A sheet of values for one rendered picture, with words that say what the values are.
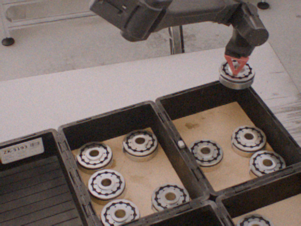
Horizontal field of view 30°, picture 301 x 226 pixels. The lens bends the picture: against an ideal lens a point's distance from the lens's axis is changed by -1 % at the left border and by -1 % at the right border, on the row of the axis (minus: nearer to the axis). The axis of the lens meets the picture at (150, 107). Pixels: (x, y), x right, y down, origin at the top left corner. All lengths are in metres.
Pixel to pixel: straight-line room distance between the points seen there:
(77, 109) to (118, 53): 1.40
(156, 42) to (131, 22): 2.31
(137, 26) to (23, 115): 0.97
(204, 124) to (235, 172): 0.21
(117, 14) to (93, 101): 0.93
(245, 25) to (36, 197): 0.73
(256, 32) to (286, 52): 2.01
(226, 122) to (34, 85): 0.76
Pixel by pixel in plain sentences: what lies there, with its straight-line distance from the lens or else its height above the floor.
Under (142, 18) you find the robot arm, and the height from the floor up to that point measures 1.44.
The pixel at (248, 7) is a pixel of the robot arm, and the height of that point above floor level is 1.25.
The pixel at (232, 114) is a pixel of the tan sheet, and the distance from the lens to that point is 1.79.
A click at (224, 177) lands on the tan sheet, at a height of 0.83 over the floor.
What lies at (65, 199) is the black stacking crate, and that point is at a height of 0.83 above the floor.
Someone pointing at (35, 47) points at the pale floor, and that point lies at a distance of 3.50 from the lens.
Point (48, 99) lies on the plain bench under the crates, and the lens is 2.06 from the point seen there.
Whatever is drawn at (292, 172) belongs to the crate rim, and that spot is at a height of 0.93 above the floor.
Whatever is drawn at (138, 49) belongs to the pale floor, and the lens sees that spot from 3.39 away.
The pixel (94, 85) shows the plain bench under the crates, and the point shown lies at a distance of 2.09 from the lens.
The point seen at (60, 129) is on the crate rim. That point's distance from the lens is 1.62.
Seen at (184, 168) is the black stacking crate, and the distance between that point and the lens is 1.54.
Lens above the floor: 2.07
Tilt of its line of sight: 44 degrees down
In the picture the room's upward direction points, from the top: 1 degrees counter-clockwise
